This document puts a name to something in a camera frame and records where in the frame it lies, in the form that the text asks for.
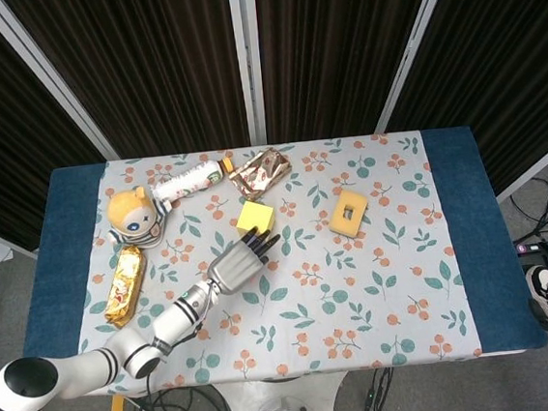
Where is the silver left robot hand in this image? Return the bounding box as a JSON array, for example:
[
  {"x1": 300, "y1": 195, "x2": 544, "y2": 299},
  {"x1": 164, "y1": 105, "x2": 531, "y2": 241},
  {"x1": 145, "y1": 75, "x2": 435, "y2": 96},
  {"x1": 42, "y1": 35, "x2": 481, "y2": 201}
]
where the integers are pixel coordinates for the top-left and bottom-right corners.
[{"x1": 202, "y1": 226, "x2": 287, "y2": 298}]

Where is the large yellow foam cube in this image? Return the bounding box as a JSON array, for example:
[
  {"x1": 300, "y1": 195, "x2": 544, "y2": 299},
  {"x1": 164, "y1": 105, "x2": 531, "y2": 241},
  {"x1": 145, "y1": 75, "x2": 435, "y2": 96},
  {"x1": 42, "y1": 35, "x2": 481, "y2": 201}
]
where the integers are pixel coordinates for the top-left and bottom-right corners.
[{"x1": 233, "y1": 198, "x2": 277, "y2": 238}]

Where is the black and white sneaker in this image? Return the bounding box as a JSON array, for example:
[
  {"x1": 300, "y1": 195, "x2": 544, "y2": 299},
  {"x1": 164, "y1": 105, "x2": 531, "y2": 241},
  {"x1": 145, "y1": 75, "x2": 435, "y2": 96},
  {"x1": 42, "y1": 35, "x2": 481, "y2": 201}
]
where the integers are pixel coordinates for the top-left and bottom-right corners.
[{"x1": 524, "y1": 264, "x2": 548, "y2": 334}]

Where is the black power strip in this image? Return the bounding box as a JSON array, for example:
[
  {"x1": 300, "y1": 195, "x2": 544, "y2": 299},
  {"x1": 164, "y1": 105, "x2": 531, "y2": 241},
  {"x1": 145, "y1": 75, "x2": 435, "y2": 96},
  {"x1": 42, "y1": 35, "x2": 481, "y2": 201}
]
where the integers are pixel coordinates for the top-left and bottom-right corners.
[{"x1": 512, "y1": 236, "x2": 548, "y2": 257}]

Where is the red brown foil snack wrapper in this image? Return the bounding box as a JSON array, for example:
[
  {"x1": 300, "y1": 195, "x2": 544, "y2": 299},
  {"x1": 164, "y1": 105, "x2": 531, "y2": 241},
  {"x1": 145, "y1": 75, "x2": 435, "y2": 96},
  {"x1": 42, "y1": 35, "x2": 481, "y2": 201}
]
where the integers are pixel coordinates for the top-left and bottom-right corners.
[{"x1": 224, "y1": 145, "x2": 297, "y2": 205}]

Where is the white drink bottle orange cap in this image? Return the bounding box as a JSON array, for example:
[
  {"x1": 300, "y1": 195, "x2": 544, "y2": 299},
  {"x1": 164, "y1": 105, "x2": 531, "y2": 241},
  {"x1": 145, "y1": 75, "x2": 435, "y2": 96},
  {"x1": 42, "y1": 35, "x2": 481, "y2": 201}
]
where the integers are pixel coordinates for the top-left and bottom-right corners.
[{"x1": 147, "y1": 155, "x2": 238, "y2": 205}]

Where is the gold foil snack package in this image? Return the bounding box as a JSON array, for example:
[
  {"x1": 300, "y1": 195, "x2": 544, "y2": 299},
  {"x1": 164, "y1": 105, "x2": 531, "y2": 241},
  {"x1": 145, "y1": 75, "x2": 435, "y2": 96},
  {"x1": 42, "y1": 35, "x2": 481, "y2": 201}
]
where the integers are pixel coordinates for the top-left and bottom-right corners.
[{"x1": 97, "y1": 244, "x2": 152, "y2": 330}]

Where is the yellow plush doll striped shirt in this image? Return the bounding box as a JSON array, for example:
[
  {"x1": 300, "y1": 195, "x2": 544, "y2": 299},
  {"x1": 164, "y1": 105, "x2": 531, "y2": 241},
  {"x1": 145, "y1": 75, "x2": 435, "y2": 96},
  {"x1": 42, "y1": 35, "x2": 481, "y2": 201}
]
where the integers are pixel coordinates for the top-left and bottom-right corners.
[{"x1": 101, "y1": 182, "x2": 177, "y2": 252}]

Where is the yellow sponge with square hole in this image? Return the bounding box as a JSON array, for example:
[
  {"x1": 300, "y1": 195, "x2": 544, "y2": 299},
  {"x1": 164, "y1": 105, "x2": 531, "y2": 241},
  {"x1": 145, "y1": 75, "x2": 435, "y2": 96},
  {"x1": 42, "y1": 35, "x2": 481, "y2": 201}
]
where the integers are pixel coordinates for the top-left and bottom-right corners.
[{"x1": 325, "y1": 187, "x2": 372, "y2": 239}]

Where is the blue table cover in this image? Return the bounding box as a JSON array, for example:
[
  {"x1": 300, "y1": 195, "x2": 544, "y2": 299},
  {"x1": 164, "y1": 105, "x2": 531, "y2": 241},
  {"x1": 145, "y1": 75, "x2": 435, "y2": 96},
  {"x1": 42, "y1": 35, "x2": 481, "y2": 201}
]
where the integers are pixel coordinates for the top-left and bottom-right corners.
[{"x1": 3, "y1": 120, "x2": 548, "y2": 400}]

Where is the floral fruit print tablecloth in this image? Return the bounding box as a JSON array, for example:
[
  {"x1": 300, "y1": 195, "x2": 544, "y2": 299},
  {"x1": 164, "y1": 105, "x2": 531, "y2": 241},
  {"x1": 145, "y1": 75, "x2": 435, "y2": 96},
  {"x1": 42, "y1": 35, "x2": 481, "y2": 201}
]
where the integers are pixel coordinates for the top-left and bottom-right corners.
[{"x1": 55, "y1": 125, "x2": 485, "y2": 398}]

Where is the dark pleated partition panel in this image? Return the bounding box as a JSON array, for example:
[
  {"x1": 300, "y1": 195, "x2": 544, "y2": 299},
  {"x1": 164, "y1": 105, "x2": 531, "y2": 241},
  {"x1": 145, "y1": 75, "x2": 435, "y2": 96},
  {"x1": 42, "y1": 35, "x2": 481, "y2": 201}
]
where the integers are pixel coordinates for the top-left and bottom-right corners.
[
  {"x1": 253, "y1": 0, "x2": 455, "y2": 145},
  {"x1": 4, "y1": 0, "x2": 253, "y2": 170},
  {"x1": 373, "y1": 0, "x2": 548, "y2": 208},
  {"x1": 0, "y1": 0, "x2": 109, "y2": 255}
]

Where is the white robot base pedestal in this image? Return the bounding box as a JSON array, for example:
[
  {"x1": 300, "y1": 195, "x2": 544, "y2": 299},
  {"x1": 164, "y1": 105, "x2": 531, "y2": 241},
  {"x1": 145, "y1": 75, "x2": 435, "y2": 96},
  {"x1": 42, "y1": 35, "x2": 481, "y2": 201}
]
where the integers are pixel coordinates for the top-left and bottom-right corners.
[{"x1": 213, "y1": 370, "x2": 353, "y2": 411}]

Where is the white partition frame post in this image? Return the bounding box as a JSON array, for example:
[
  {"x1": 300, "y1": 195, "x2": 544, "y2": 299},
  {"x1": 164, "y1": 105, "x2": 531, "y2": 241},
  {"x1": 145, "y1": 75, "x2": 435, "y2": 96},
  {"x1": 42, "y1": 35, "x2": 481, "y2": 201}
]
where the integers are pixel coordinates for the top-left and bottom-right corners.
[
  {"x1": 361, "y1": 0, "x2": 474, "y2": 134},
  {"x1": 227, "y1": 0, "x2": 269, "y2": 147},
  {"x1": 0, "y1": 0, "x2": 120, "y2": 172}
]

